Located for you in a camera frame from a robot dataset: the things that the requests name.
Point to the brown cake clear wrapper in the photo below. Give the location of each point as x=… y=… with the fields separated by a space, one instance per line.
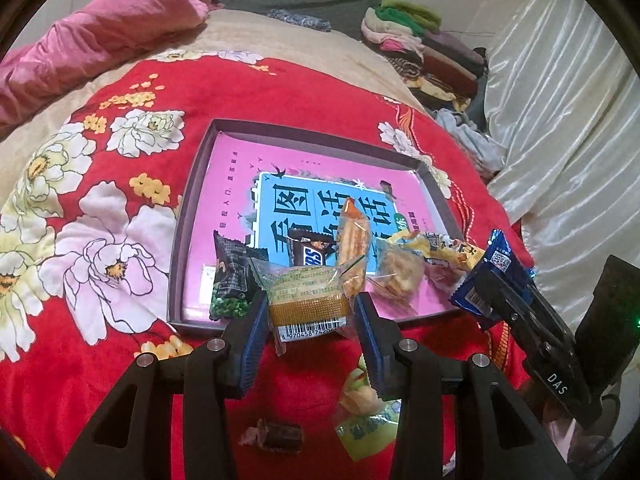
x=307 y=302

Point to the pile of folded clothes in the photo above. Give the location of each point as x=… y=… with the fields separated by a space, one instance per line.
x=448 y=78

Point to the dark shallow box tray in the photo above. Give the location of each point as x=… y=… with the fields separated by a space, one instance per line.
x=195 y=209

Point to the cream satin curtain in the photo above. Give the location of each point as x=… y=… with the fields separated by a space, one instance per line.
x=563 y=99

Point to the clear-wrapped red candy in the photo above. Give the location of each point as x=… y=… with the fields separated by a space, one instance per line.
x=443 y=276

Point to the blue cookie packet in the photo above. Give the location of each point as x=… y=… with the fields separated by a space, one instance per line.
x=500 y=262

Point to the Snickers bar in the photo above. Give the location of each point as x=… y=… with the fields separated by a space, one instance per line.
x=307 y=248

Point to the pink blue book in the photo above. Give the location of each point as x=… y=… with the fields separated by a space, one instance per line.
x=235 y=199

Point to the hand holding other gripper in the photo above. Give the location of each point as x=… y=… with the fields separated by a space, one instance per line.
x=557 y=424

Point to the black camera box green light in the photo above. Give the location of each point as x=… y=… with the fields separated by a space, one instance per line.
x=608 y=336

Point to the red floral blanket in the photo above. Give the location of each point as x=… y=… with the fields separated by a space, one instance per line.
x=86 y=235

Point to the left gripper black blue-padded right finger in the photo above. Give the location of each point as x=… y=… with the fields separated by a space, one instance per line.
x=497 y=435

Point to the pink pillow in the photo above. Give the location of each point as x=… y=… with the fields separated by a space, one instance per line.
x=88 y=42

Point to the dark foil-wrapped candy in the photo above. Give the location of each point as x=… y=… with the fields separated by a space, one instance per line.
x=270 y=436

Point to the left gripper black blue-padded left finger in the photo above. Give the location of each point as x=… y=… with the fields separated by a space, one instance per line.
x=129 y=434

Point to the orange cracker pack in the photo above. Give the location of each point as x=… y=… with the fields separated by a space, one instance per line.
x=353 y=242

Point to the black green pea snack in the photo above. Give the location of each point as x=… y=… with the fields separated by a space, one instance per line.
x=234 y=283

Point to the green clear snack packet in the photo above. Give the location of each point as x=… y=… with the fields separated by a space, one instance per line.
x=364 y=423

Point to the clear-wrapped golden pastry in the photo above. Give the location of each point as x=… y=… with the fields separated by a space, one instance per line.
x=399 y=273

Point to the yellow snack packet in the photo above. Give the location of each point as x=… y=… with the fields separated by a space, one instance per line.
x=432 y=246

